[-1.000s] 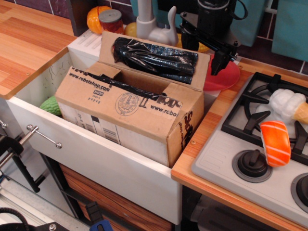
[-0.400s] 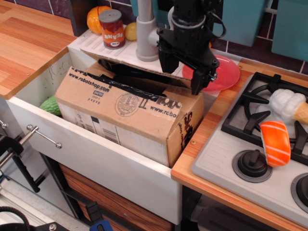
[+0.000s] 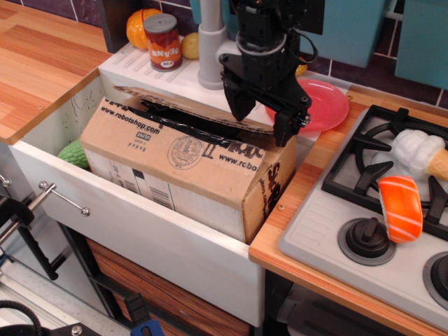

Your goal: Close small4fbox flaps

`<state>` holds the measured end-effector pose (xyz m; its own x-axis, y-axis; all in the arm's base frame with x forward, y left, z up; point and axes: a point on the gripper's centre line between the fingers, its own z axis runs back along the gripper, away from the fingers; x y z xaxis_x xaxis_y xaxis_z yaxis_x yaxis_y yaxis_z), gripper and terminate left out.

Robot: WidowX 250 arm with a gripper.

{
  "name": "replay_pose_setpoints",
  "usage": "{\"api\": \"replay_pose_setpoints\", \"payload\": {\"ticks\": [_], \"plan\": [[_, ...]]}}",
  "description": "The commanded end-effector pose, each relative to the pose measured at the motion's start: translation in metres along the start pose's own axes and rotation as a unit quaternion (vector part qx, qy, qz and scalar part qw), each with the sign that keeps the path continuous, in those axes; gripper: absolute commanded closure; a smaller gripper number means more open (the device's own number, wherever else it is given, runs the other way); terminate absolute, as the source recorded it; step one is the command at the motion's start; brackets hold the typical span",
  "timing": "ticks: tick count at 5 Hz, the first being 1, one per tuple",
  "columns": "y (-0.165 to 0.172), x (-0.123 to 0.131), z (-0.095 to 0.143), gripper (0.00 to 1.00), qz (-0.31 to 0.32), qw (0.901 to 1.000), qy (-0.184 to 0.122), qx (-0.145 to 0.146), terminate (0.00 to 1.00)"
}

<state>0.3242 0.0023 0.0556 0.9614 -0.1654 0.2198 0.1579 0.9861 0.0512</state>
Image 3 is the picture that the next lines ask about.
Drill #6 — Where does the green toy vegetable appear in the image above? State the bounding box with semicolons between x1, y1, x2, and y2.
58;139;90;169

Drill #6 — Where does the grey toy faucet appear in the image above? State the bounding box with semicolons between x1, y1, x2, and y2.
198;0;241;90

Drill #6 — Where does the white ice cream cone toy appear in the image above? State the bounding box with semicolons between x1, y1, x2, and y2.
392;129;447;181

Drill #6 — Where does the brown cardboard box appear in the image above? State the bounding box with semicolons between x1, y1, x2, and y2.
80;98;296;244

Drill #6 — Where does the black metal clamp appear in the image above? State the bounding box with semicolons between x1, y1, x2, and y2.
1;181;67;280

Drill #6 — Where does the blue handled clamp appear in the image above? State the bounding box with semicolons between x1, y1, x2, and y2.
125;293;165;336

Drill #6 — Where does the grey toy stove top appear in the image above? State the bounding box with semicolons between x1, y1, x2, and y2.
279;110;447;329

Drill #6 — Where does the red beans can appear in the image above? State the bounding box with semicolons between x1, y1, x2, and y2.
143;13;182;72

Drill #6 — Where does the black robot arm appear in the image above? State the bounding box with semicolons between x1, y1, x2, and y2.
219;1;325;146

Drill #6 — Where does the salmon sushi toy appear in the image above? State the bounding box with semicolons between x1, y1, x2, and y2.
378;176;423;244

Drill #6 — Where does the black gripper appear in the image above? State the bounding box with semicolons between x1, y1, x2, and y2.
218;34;313;148

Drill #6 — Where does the black cable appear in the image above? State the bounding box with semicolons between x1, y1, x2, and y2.
0;300;45;336

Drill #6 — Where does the yellow toy lemon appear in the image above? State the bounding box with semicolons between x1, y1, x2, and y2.
181;32;199;60

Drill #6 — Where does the orange toy pumpkin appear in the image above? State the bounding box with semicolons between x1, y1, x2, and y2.
126;8;162;50

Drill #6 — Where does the black stove grate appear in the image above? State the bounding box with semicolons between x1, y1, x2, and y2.
322;105;447;241

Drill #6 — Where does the metal towel bar handle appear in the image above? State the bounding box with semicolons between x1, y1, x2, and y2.
38;181;90;217

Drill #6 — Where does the red plastic plate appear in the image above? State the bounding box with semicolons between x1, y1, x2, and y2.
283;78;349;137

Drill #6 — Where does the black stove knob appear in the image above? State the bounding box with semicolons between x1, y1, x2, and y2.
423;252;447;310
337;217;397;267

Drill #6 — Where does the white toy sink basin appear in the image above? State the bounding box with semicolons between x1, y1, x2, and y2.
1;45;265;327

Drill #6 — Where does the yellow toy corn cob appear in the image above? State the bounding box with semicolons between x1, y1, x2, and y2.
295;64;308;77

